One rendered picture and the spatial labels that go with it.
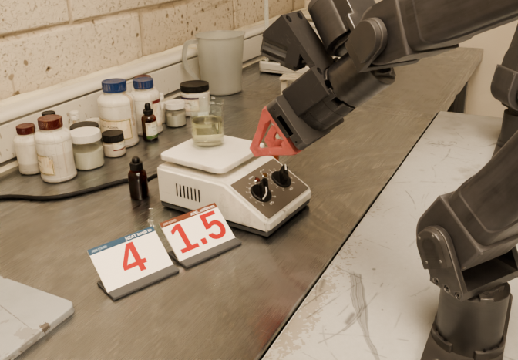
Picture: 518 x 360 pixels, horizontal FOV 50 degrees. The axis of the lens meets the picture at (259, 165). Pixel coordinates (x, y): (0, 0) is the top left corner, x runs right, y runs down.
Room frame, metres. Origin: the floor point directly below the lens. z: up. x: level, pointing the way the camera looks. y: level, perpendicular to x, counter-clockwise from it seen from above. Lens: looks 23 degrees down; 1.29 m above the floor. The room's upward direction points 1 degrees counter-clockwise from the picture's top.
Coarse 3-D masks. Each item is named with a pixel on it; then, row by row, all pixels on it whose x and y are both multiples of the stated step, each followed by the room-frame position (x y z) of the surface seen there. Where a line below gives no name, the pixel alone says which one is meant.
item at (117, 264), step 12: (132, 240) 0.62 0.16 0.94; (144, 240) 0.62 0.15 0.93; (156, 240) 0.63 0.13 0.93; (108, 252) 0.59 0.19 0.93; (120, 252) 0.60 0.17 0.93; (132, 252) 0.60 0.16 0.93; (144, 252) 0.61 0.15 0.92; (156, 252) 0.61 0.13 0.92; (108, 264) 0.58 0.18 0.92; (120, 264) 0.58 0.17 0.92; (132, 264) 0.59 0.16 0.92; (144, 264) 0.59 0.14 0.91; (156, 264) 0.60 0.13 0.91; (108, 276) 0.57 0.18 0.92; (120, 276) 0.57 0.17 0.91; (132, 276) 0.58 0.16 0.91
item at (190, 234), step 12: (204, 216) 0.68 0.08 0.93; (216, 216) 0.69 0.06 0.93; (168, 228) 0.65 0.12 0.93; (180, 228) 0.65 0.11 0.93; (192, 228) 0.66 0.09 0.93; (204, 228) 0.67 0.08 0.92; (216, 228) 0.67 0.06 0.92; (180, 240) 0.64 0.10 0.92; (192, 240) 0.64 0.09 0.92; (204, 240) 0.65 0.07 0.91; (216, 240) 0.66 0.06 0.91; (180, 252) 0.62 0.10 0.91
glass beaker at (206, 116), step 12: (204, 96) 0.84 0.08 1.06; (216, 96) 0.84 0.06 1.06; (192, 108) 0.80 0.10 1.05; (204, 108) 0.79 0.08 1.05; (216, 108) 0.79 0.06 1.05; (192, 120) 0.80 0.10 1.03; (204, 120) 0.79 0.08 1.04; (216, 120) 0.79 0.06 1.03; (192, 132) 0.80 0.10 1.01; (204, 132) 0.79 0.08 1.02; (216, 132) 0.79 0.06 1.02; (204, 144) 0.79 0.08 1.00; (216, 144) 0.79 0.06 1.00
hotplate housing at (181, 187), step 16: (256, 160) 0.79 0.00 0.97; (160, 176) 0.77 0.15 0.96; (176, 176) 0.76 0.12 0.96; (192, 176) 0.74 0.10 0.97; (208, 176) 0.73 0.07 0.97; (224, 176) 0.73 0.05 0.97; (240, 176) 0.74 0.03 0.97; (160, 192) 0.77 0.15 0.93; (176, 192) 0.76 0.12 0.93; (192, 192) 0.74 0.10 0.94; (208, 192) 0.72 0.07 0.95; (224, 192) 0.71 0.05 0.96; (304, 192) 0.76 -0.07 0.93; (176, 208) 0.76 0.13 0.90; (192, 208) 0.74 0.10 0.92; (224, 208) 0.71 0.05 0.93; (240, 208) 0.69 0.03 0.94; (288, 208) 0.72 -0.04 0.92; (240, 224) 0.70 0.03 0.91; (256, 224) 0.68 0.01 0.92; (272, 224) 0.68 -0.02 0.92
